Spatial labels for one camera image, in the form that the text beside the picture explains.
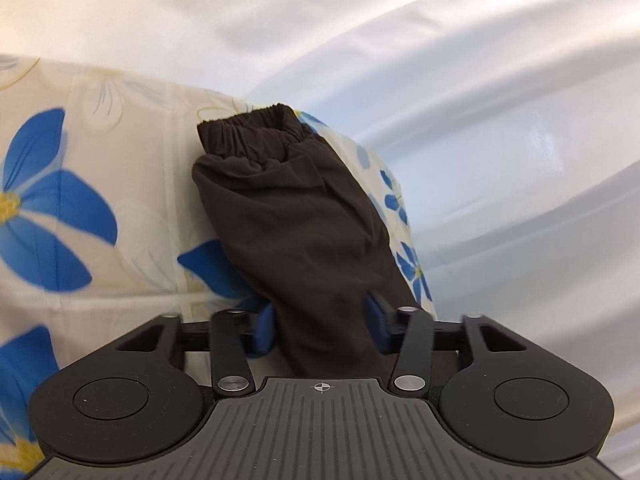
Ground blue floral bed sheet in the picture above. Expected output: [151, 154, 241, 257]
[0, 54, 440, 480]

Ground dark brown pants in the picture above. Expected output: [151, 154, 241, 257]
[191, 102, 463, 380]

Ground white curtain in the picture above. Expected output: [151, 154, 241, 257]
[0, 0, 640, 480]

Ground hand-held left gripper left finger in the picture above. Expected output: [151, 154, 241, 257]
[116, 305, 277, 395]

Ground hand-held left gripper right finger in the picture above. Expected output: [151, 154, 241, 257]
[364, 292, 532, 392]

